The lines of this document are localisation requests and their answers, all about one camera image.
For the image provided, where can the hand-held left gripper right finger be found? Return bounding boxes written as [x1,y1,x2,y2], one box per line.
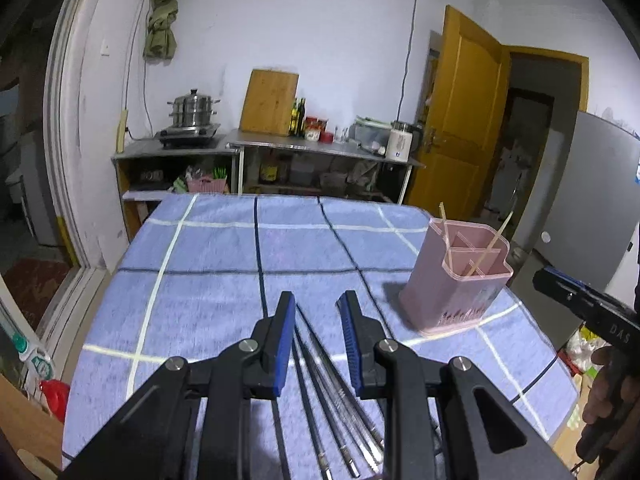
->
[336,290,574,480]

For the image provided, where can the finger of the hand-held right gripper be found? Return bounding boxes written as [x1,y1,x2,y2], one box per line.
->
[532,267,593,308]

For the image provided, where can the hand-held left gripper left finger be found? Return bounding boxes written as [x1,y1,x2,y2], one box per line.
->
[61,291,297,480]

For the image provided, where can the silver metal chopstick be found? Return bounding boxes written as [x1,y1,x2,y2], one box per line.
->
[297,304,386,451]
[309,334,378,472]

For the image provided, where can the black chopstick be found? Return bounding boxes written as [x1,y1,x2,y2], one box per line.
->
[293,352,332,480]
[295,331,360,478]

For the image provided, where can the pink plastic utensil holder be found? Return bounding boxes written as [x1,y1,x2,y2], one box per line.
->
[398,217,515,337]

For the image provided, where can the person's right hand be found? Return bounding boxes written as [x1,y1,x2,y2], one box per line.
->
[582,346,637,426]

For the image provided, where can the wooden chopstick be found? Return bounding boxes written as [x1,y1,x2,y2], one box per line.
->
[466,211,515,277]
[438,202,455,272]

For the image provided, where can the grey refrigerator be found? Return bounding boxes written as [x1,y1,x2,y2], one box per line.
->
[510,110,640,311]

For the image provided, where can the blue checked tablecloth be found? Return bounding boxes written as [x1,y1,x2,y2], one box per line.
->
[62,194,583,480]

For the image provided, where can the yellow wooden door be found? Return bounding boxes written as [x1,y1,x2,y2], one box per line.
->
[407,5,512,221]

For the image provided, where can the pink plastic basket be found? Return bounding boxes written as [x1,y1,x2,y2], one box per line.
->
[186,175,231,195]

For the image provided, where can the long steel table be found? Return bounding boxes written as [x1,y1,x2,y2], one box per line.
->
[227,128,427,206]

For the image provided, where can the white kitchen appliance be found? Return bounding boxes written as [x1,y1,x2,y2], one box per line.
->
[385,121,424,162]

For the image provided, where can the clear plastic storage container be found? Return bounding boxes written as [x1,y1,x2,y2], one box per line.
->
[350,116,392,153]

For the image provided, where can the black gas stove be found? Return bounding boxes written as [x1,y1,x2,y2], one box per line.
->
[154,122,223,150]

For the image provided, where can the steel table with stove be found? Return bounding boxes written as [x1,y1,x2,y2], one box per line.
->
[111,135,239,241]

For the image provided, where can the red plastic item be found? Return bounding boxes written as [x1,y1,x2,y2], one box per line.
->
[40,380,71,423]

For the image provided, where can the wooden cutting board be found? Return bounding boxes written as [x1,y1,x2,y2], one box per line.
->
[239,68,300,136]

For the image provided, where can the stainless steel steamer pot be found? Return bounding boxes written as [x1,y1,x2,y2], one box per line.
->
[167,88,222,131]

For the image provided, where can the green hanging cloth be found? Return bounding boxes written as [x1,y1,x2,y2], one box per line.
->
[143,0,189,61]

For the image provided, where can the grey hanging cable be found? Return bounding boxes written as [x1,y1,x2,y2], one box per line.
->
[398,0,419,122]

